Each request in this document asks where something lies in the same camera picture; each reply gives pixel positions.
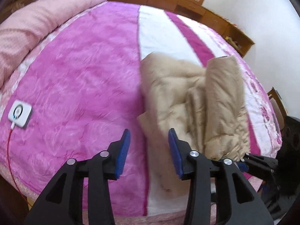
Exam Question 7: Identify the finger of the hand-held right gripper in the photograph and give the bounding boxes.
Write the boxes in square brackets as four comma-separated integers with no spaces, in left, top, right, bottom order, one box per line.
[238,161,269,181]
[243,153,278,169]

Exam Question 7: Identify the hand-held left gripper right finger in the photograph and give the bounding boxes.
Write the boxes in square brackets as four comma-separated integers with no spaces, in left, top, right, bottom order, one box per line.
[168,128,274,225]

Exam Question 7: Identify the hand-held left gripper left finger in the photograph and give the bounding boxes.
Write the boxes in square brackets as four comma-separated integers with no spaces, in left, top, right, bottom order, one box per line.
[24,129,131,225]

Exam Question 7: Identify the beige quilted down jacket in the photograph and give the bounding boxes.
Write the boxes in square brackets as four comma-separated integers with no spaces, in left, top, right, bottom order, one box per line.
[137,54,251,162]

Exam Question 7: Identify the wooden chair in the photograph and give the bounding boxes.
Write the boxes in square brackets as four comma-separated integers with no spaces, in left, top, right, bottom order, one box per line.
[267,87,289,132]

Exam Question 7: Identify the pink and white floral bedspread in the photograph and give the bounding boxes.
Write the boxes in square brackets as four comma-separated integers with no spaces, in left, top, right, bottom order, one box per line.
[0,1,283,225]

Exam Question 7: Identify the white square controller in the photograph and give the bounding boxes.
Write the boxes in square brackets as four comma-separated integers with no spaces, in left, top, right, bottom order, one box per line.
[8,100,33,128]

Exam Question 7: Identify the small yellow shelf ornaments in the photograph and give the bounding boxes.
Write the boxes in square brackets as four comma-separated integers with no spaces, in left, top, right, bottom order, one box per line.
[225,36,242,50]

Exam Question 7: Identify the rolled pink checked quilt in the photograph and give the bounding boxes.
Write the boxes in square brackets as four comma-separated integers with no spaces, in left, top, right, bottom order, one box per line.
[0,0,109,89]

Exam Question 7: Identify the thin red cable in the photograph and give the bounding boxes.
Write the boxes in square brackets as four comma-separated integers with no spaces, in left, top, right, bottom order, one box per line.
[7,124,29,204]

